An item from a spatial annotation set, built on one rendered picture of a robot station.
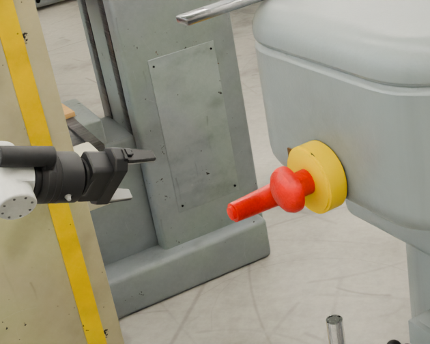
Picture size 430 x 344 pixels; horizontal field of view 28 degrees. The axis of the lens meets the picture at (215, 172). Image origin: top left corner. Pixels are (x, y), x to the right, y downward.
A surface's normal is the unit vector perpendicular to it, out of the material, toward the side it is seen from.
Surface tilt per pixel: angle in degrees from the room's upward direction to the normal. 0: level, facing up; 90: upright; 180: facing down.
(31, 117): 90
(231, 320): 0
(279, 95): 90
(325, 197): 90
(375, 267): 0
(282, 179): 58
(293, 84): 90
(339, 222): 0
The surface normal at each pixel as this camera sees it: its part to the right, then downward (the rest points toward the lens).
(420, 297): -0.89, 0.32
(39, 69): 0.50, 0.30
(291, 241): -0.16, -0.89
